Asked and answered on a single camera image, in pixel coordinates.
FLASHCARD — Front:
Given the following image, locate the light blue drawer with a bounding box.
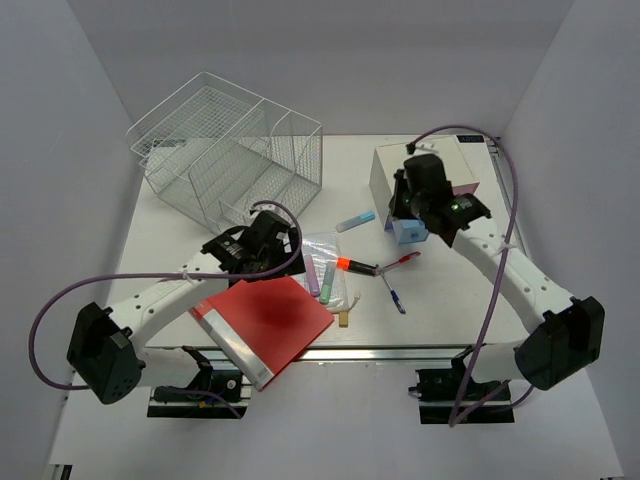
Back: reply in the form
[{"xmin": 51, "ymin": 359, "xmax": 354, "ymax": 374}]
[{"xmin": 391, "ymin": 219, "xmax": 429, "ymax": 245}]

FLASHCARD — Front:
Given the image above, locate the white mini drawer cabinet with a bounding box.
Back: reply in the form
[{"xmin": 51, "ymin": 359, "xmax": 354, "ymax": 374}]
[{"xmin": 369, "ymin": 135, "xmax": 480, "ymax": 233}]

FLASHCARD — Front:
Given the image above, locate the purple highlighter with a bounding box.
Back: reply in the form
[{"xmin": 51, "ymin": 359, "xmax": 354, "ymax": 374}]
[{"xmin": 304, "ymin": 254, "xmax": 321, "ymax": 298}]

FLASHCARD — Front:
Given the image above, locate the pink drawer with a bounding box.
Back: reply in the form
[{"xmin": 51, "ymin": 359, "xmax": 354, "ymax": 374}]
[{"xmin": 452, "ymin": 182, "xmax": 479, "ymax": 195}]

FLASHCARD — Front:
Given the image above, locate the green highlighter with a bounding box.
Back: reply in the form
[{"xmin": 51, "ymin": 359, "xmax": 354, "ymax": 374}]
[{"xmin": 319, "ymin": 261, "xmax": 336, "ymax": 305}]

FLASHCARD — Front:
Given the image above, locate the red pen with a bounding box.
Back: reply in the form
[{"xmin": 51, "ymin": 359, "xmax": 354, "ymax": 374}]
[{"xmin": 376, "ymin": 251, "xmax": 421, "ymax": 275}]

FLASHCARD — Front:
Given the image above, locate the orange black highlighter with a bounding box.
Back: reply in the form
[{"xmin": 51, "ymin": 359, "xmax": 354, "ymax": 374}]
[{"xmin": 336, "ymin": 257, "xmax": 377, "ymax": 277}]

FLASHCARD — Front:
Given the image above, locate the tan eraser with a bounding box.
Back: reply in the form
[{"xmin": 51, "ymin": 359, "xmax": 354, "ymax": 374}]
[{"xmin": 338, "ymin": 311, "xmax": 349, "ymax": 328}]

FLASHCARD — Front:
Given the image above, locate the blue pen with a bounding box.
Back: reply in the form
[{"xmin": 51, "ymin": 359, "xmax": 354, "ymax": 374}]
[{"xmin": 380, "ymin": 272, "xmax": 406, "ymax": 315}]

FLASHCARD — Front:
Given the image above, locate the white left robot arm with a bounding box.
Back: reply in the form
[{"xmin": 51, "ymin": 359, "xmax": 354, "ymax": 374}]
[{"xmin": 67, "ymin": 210, "xmax": 304, "ymax": 405}]

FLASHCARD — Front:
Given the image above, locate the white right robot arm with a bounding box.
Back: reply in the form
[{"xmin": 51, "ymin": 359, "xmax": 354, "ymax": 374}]
[{"xmin": 389, "ymin": 154, "xmax": 605, "ymax": 399}]

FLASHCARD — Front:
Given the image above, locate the clear plastic bag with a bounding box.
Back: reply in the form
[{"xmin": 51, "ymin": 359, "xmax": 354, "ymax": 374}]
[{"xmin": 294, "ymin": 232, "xmax": 349, "ymax": 313}]

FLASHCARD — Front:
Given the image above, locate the blue highlighter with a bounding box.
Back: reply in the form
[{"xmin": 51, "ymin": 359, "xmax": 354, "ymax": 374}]
[{"xmin": 335, "ymin": 211, "xmax": 376, "ymax": 233}]

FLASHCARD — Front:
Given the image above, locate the red folder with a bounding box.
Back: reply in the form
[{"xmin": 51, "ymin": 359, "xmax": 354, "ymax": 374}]
[{"xmin": 190, "ymin": 277, "xmax": 334, "ymax": 391}]

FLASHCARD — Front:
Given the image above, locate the blue label sticker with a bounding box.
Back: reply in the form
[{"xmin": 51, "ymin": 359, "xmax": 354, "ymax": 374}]
[{"xmin": 456, "ymin": 134, "xmax": 485, "ymax": 144}]

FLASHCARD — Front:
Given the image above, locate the white wire mesh organizer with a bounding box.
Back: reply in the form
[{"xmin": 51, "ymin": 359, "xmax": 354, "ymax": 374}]
[{"xmin": 126, "ymin": 72, "xmax": 323, "ymax": 233}]

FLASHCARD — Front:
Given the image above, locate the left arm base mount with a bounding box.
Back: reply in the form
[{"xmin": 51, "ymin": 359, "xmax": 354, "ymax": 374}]
[{"xmin": 147, "ymin": 346, "xmax": 251, "ymax": 420}]

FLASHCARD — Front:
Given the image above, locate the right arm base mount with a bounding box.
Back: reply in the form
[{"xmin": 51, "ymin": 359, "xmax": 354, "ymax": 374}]
[{"xmin": 407, "ymin": 346, "xmax": 516, "ymax": 425}]

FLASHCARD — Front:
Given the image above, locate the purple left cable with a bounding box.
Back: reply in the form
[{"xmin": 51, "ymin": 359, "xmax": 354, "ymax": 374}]
[{"xmin": 28, "ymin": 200, "xmax": 304, "ymax": 419}]

